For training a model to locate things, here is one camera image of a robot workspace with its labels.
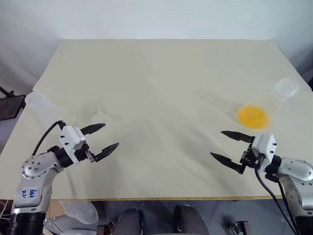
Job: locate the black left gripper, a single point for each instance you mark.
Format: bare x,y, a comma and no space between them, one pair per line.
84,154

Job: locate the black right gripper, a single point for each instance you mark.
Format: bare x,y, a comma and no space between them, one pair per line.
252,159

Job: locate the clear plastic funnel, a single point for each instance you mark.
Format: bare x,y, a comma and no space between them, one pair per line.
99,117

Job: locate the flask with orange liquid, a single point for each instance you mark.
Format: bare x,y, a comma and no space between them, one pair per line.
254,116
41,107

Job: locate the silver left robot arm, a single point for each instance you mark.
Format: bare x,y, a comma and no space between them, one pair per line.
31,171

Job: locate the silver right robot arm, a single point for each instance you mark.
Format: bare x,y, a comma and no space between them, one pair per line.
298,169

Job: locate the white plastic bag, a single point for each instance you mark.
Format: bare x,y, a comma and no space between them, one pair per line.
79,211

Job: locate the black mesh panel stand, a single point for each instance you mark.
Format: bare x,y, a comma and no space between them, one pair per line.
9,107

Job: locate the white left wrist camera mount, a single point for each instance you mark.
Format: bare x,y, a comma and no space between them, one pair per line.
69,139

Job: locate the grey metal bracket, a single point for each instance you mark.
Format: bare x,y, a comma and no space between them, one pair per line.
53,226

